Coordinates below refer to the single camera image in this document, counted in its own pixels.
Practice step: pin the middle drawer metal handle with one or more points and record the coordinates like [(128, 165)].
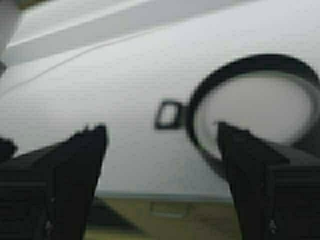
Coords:
[(169, 209)]

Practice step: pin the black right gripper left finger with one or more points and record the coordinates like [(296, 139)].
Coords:
[(47, 193)]

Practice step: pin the black two-handled cooking pot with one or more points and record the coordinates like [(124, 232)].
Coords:
[(275, 96)]

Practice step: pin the middle beige drawer front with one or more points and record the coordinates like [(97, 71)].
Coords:
[(115, 218)]

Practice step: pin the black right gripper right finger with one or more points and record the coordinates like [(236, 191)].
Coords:
[(275, 188)]

